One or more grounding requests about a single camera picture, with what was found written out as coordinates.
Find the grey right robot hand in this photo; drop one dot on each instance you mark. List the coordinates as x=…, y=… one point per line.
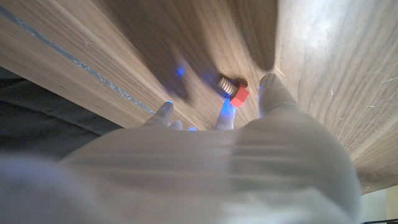
x=217, y=174

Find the red-headed wooden screw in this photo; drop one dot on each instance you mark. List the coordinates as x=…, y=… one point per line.
x=239, y=96

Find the black backdrop curtain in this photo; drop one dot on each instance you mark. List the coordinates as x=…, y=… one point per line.
x=31, y=124

